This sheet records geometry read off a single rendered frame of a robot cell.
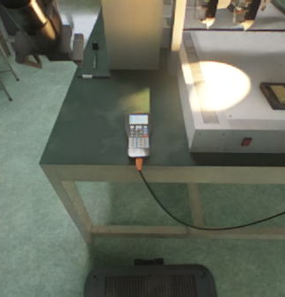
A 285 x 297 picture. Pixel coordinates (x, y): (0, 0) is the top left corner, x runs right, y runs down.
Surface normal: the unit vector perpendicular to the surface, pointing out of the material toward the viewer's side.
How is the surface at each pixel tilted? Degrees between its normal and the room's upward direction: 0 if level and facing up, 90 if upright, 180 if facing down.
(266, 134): 90
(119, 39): 90
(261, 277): 0
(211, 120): 0
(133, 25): 90
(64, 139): 0
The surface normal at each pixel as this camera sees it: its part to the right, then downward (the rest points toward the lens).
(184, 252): 0.00, -0.65
